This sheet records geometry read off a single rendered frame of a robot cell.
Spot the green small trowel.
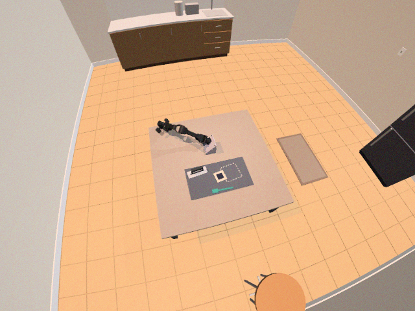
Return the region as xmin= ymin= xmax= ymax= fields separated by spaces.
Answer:
xmin=212 ymin=187 xmax=233 ymax=194

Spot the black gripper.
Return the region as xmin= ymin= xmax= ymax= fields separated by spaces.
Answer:
xmin=156 ymin=118 xmax=170 ymax=133

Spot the beige tile with dark rectangle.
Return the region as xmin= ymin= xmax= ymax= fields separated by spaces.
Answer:
xmin=213 ymin=170 xmax=227 ymax=183

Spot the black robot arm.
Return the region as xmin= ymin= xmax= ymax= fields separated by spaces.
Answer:
xmin=158 ymin=121 xmax=211 ymax=145

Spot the grey flat mat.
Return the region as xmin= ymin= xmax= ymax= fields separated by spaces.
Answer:
xmin=185 ymin=157 xmax=254 ymax=200

